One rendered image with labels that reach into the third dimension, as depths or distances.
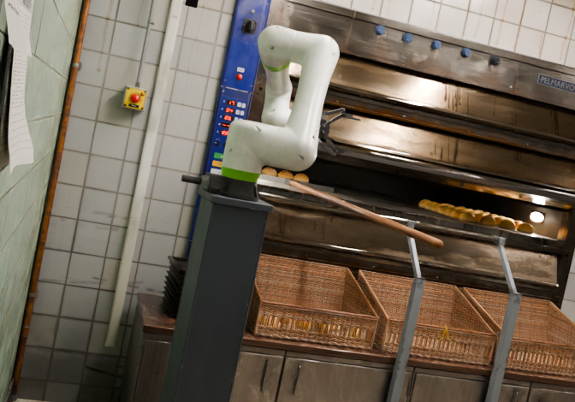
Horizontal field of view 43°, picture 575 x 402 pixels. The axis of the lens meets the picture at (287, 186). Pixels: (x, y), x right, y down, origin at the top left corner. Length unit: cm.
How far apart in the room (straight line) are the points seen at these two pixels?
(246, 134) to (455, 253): 191
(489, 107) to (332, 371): 162
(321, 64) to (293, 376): 138
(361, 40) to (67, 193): 158
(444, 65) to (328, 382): 169
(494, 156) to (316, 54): 171
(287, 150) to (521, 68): 203
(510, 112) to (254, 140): 200
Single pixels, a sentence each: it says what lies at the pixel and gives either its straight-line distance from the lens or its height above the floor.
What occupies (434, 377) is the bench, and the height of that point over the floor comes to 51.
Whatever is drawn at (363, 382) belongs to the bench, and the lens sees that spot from 330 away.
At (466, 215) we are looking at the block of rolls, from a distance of 411.
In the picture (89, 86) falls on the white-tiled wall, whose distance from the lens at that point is 342.
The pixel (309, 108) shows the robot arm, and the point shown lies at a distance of 237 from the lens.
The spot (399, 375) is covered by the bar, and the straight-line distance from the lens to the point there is 329.
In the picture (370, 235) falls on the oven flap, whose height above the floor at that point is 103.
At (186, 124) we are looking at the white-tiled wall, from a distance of 344.
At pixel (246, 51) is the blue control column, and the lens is 346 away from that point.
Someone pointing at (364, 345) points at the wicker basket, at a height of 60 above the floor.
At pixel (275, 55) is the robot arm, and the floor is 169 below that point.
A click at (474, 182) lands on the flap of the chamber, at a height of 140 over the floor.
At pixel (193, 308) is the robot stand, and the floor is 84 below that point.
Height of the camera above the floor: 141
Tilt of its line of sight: 3 degrees down
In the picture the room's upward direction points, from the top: 12 degrees clockwise
